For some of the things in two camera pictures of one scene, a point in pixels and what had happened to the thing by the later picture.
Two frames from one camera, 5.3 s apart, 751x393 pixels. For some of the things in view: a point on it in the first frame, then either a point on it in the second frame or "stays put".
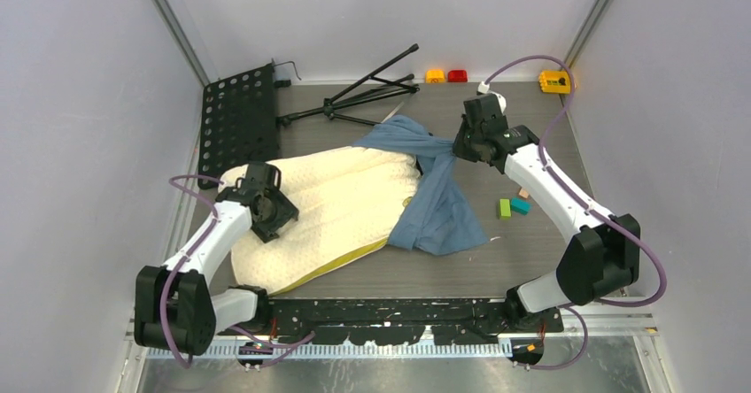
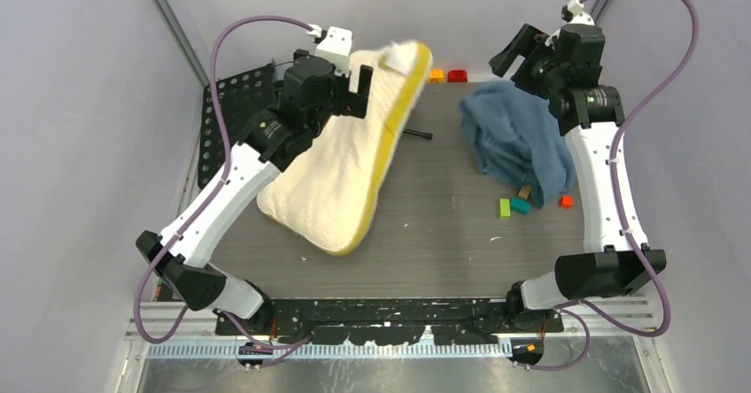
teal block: (520, 205) stays put
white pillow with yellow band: (350, 204) → (322, 194)
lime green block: (505, 211) stays put
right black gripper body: (467, 144) → (541, 73)
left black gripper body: (278, 211) → (335, 105)
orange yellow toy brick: (435, 76) stays put
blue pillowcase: (436, 217) → (516, 135)
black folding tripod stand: (367, 88) → (428, 135)
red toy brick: (457, 76) stays put
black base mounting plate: (396, 320) stays put
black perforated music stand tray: (238, 122) stays put
